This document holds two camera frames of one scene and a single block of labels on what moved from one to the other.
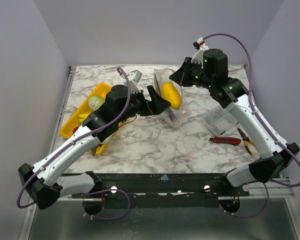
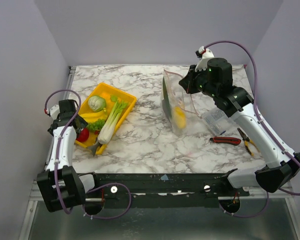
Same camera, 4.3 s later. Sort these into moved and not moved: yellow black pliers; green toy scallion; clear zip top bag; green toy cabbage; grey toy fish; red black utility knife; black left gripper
Moved: green toy scallion; clear zip top bag; black left gripper
Not moved: red black utility knife; green toy cabbage; grey toy fish; yellow black pliers
